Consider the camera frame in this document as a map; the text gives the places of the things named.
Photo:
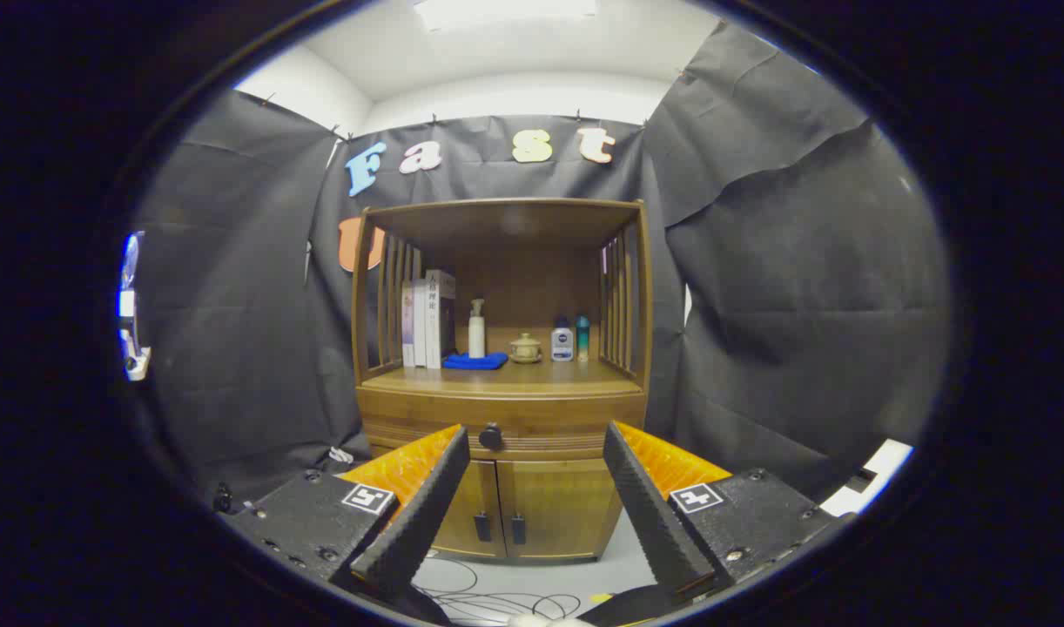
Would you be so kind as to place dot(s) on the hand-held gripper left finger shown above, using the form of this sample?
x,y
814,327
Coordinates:
x,y
419,522

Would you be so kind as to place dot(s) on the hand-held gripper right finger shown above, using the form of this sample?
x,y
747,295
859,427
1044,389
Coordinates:
x,y
654,522

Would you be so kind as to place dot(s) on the black round drawer knob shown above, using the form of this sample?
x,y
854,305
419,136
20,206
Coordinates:
x,y
491,436

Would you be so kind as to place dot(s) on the wooden drawer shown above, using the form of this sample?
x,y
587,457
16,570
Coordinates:
x,y
567,422

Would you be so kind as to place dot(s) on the wooden cabinet door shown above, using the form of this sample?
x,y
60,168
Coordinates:
x,y
480,492
558,505

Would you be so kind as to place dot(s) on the wooden countertop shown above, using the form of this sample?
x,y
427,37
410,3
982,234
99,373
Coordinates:
x,y
541,376

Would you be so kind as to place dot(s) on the wooden cabinet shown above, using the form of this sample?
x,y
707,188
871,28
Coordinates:
x,y
506,226

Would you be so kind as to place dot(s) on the blue folded cloth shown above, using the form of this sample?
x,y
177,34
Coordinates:
x,y
475,360

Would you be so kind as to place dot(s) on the thin white book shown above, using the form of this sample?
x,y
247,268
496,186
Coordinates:
x,y
420,326

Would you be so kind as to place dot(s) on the white pump bottle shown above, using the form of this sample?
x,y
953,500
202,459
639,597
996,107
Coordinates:
x,y
477,335

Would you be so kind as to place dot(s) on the pale purple book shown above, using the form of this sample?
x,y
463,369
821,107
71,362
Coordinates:
x,y
407,326

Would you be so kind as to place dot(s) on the teal slim bottle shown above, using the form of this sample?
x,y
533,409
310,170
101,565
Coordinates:
x,y
582,340

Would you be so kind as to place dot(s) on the small black device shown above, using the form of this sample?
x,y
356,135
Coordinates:
x,y
223,498

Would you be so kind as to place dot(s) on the white lotion bottle blue cap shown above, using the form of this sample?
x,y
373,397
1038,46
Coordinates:
x,y
562,344

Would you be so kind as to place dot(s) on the thick white book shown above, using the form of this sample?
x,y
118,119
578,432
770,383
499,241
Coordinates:
x,y
436,322

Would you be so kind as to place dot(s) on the beige lidded ceramic teacup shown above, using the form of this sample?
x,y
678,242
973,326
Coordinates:
x,y
525,348

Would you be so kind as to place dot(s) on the white and blue shiny object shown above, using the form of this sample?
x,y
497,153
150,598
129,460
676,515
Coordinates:
x,y
131,348

